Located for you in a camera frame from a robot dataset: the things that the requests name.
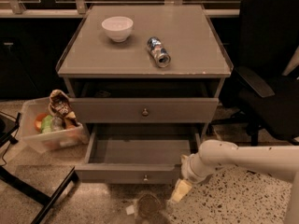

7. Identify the grey drawer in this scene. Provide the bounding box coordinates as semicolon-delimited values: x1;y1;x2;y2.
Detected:
68;79;220;124
75;123;201;184

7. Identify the brown chip bag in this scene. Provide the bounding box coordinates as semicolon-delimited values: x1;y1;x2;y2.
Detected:
49;90;76;119

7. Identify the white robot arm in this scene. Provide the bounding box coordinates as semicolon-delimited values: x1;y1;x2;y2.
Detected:
170;139;299;224

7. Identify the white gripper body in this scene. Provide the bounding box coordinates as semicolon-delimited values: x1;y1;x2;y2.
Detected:
181;154;207;184

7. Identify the orange fruit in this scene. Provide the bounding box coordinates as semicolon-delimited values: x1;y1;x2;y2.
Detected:
34;113;48;132

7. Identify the grey top drawer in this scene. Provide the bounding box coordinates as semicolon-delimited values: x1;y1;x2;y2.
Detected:
68;79;220;124

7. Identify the grey drawer cabinet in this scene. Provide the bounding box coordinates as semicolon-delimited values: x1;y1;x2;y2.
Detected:
55;4;234;173

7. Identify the clear plastic bin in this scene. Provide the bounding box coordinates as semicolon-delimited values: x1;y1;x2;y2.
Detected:
19;97;88;153

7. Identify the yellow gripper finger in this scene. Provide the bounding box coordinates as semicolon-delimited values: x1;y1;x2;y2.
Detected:
170;179;192;203

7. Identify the clear plastic bottle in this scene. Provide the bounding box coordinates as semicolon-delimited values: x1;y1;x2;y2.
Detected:
50;117;64;132

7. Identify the black office chair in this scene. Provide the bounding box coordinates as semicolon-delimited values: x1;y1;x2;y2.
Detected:
212;0;299;146

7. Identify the white ceramic bowl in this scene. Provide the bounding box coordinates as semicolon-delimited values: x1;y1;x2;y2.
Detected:
102;16;134;42

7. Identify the green apple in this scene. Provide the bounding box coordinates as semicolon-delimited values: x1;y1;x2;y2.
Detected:
41;115;52;133

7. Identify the blue silver soda can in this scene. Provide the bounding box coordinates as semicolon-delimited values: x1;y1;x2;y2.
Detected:
147;36;171;68

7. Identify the black stand base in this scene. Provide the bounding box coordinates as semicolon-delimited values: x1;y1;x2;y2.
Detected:
0;110;80;224

